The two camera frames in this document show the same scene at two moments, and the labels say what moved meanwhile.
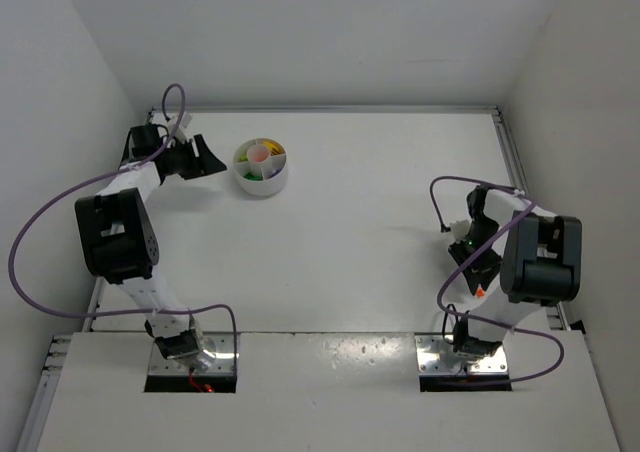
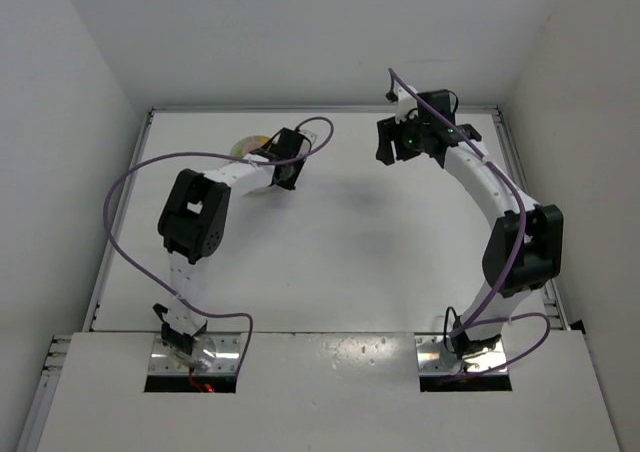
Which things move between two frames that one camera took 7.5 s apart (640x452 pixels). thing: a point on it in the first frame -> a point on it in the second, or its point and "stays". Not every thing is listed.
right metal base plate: [435, 354] stays
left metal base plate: [223, 363] stays
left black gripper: [195, 157] -> [295, 170]
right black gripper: [473, 258] -> [388, 139]
